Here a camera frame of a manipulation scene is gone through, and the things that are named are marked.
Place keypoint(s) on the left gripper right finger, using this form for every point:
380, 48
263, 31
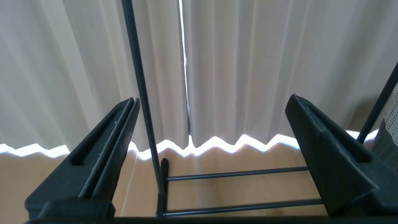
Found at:
335, 161

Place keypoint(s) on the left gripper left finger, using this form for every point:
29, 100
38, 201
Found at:
93, 161

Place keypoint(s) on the white laundry basket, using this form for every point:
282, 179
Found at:
388, 137

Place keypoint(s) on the black clothes rack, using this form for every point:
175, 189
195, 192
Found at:
140, 77

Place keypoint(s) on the beige curtain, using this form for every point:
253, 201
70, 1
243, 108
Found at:
248, 62

